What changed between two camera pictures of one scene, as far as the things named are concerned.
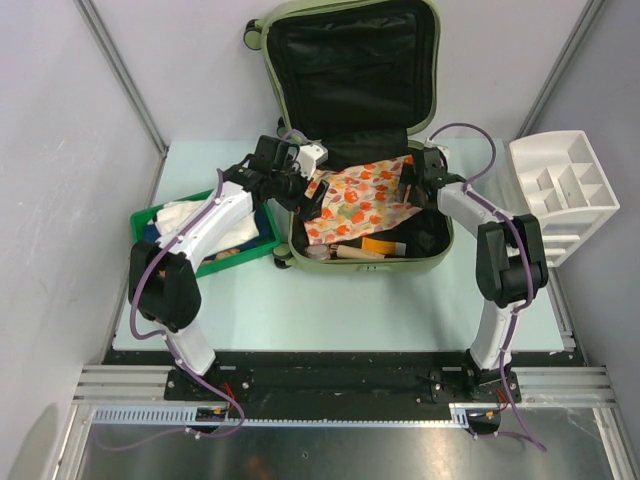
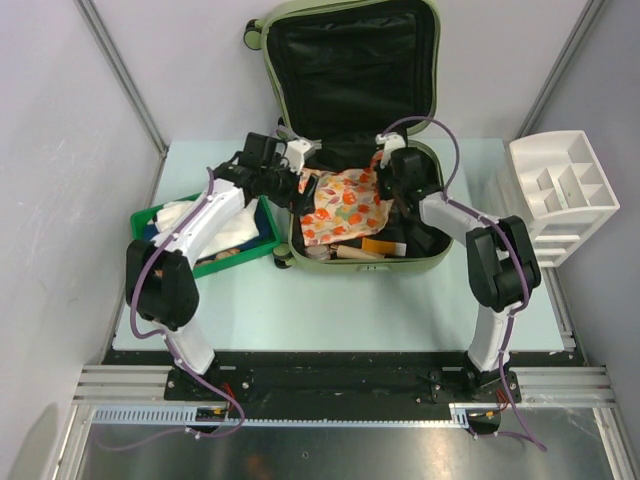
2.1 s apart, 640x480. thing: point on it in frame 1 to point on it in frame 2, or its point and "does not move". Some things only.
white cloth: (240, 231) does not move
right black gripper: (408, 178) to (384, 194)
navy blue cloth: (264, 233) does not move
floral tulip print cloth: (358, 199) does not move
